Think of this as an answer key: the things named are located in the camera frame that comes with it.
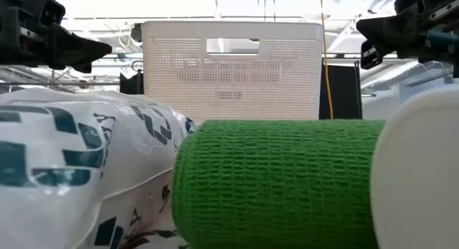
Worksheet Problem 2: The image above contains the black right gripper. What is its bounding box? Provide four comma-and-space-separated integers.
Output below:
356, 0, 459, 78

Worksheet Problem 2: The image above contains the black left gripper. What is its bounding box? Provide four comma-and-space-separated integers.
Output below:
0, 0, 113, 74

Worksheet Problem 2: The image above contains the green bandage roll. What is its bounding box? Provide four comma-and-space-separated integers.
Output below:
171, 118, 387, 249

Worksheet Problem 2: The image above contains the white perforated plastic basket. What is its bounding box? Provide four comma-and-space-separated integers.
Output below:
141, 20, 326, 125

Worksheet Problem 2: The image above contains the white printed plastic pouch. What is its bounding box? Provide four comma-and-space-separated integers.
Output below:
0, 87, 197, 249

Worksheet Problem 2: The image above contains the white round container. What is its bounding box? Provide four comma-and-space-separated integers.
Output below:
369, 87, 459, 249

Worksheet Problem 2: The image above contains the grey metal rail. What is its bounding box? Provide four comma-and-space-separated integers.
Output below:
0, 80, 121, 87

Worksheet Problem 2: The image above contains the yellow cable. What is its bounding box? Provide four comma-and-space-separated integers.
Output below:
319, 0, 335, 121

